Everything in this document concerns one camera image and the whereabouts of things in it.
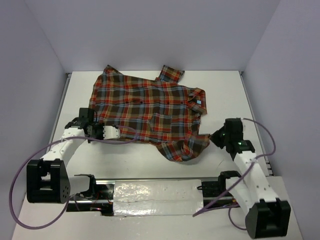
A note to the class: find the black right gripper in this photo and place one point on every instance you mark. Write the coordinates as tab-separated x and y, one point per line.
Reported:
214	137

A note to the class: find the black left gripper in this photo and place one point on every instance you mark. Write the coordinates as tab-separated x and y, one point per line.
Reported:
100	126

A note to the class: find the plaid long sleeve shirt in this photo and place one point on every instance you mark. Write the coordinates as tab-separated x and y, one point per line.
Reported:
160	112

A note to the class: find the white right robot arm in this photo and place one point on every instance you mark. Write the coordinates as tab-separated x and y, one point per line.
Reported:
266	214

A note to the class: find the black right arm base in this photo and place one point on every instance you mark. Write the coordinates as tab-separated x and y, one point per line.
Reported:
213	188

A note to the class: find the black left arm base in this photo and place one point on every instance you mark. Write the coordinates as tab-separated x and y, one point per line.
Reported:
100	190

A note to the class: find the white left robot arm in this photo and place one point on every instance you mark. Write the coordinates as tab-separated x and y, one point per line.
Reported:
47	180

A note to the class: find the glossy white tape patch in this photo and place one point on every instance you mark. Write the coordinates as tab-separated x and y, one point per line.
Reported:
157	198

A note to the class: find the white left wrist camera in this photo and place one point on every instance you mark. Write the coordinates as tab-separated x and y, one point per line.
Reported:
110	132

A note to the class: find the aluminium table frame rail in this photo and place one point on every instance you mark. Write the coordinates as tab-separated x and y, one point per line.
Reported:
266	159

